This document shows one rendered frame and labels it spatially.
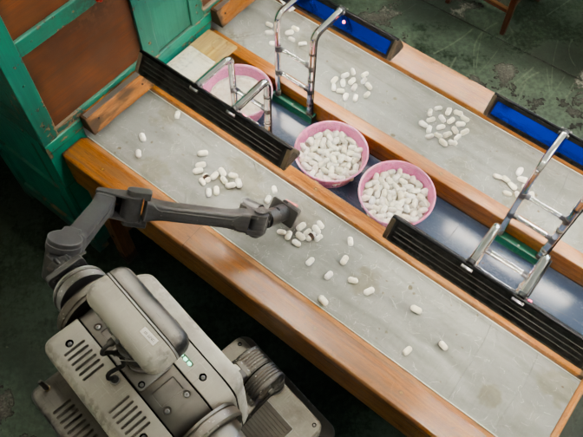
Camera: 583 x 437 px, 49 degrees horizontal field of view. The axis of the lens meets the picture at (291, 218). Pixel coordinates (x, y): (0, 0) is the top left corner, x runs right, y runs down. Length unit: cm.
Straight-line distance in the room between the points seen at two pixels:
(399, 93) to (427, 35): 134
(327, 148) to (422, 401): 96
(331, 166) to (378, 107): 33
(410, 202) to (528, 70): 172
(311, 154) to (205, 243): 51
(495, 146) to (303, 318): 98
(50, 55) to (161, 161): 51
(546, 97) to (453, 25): 68
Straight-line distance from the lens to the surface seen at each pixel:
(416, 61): 261
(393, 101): 250
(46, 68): 220
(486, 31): 395
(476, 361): 206
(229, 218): 191
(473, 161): 239
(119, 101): 241
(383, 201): 222
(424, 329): 205
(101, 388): 126
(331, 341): 197
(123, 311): 109
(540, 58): 391
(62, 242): 150
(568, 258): 227
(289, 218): 209
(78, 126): 240
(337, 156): 233
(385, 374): 196
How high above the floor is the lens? 262
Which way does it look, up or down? 60 degrees down
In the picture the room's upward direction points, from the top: 1 degrees clockwise
